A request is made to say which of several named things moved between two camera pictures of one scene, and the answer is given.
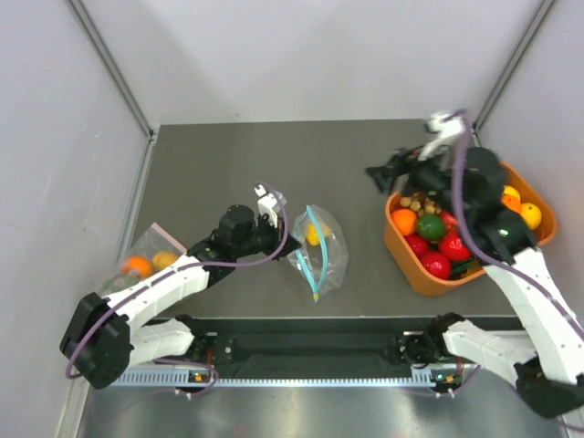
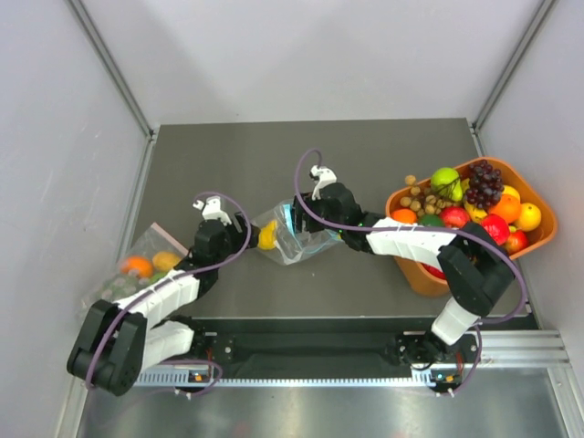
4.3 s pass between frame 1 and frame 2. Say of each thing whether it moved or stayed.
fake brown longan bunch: stayed
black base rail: stayed
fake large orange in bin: stayed
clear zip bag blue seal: moved
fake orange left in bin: stayed
